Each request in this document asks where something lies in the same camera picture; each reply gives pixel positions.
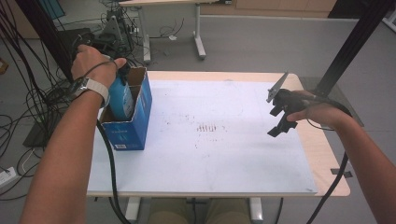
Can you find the white power strip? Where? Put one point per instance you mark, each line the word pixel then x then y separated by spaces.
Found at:
pixel 6 177

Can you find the black box on floor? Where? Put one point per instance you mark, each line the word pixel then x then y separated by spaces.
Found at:
pixel 67 40

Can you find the black tape piece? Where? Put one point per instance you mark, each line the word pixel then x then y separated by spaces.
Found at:
pixel 341 172

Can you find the thick black metal post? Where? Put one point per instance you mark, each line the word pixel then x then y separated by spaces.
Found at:
pixel 348 49

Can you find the blue cardboard box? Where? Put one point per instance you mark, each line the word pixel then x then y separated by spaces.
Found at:
pixel 130 133

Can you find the dark slanted metal post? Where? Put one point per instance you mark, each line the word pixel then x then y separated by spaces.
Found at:
pixel 46 31

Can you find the blue bottle with white cap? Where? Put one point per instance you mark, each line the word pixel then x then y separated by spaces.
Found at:
pixel 118 99

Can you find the person's right hand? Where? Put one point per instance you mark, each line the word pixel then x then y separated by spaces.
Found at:
pixel 327 113

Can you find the light wooden table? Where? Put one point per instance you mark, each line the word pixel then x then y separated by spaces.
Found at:
pixel 320 149

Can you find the white-legged desk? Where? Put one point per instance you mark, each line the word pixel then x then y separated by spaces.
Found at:
pixel 199 34

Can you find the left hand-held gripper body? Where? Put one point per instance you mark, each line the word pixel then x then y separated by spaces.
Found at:
pixel 112 31

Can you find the white table mat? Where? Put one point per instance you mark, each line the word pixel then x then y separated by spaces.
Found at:
pixel 218 155

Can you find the person's left hand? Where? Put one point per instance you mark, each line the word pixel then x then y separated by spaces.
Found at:
pixel 93 65

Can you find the person's khaki trousers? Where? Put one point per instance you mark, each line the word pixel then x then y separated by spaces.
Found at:
pixel 224 211

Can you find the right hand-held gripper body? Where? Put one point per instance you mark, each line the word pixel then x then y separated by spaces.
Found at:
pixel 292 101

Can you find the dark grey floor mat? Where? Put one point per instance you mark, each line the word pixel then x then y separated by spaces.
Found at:
pixel 345 93

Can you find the black flat floor plate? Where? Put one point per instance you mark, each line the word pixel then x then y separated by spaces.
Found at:
pixel 34 138

